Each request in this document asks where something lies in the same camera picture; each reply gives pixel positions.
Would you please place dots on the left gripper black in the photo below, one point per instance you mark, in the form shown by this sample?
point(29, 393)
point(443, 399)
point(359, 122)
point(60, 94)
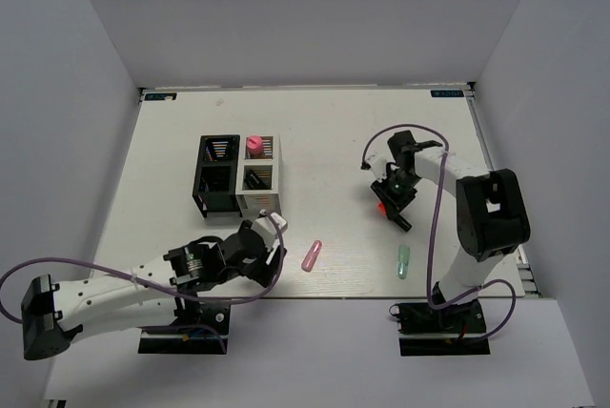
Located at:
point(264, 270)

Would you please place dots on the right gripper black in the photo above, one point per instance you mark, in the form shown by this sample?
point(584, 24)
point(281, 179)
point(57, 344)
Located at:
point(396, 202)

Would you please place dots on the orange black highlighter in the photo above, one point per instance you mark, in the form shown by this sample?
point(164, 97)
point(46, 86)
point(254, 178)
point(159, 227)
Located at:
point(394, 216)

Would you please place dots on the pink translucent small tube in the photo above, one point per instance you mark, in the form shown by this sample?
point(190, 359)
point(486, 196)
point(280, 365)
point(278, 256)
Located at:
point(311, 257)

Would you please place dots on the green black highlighter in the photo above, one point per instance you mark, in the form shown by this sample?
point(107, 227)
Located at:
point(252, 181)

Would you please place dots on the pink capped clear tube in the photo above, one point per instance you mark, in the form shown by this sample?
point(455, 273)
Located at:
point(254, 147)

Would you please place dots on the pink black highlighter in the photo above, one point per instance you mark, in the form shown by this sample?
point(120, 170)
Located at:
point(264, 187)

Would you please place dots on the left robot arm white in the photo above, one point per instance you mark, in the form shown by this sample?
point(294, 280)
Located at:
point(167, 293)

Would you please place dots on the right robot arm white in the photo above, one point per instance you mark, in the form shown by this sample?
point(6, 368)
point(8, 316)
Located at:
point(432, 160)

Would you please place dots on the green translucent small tube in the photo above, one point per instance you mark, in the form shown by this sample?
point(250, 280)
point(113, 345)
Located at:
point(403, 258)

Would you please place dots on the white mesh organizer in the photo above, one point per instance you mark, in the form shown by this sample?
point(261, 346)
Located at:
point(269, 168)

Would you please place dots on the black mesh organizer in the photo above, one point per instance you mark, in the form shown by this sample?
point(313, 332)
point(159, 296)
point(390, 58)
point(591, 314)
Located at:
point(215, 175)

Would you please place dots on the right blue table label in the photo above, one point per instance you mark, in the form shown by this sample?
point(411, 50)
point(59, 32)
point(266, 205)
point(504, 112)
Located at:
point(446, 93)

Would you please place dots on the blue table label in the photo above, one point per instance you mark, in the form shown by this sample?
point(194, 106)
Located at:
point(160, 96)
point(446, 93)

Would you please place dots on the left blue table label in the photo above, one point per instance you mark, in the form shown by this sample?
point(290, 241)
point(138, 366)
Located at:
point(160, 96)

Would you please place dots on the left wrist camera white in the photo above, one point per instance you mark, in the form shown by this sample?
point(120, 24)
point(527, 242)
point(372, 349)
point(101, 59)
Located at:
point(269, 225)

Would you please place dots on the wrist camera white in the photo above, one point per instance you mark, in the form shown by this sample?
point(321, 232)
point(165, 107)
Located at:
point(269, 225)
point(379, 165)

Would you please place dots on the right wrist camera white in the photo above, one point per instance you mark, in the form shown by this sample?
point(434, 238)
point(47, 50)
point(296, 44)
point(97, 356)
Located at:
point(379, 165)

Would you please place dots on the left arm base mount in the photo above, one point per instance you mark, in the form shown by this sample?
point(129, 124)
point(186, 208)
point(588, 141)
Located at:
point(190, 332)

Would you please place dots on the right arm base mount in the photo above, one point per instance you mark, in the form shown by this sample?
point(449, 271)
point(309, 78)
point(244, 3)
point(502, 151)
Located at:
point(451, 332)

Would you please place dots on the right aluminium table rail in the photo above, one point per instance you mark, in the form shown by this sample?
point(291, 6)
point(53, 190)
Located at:
point(491, 220)

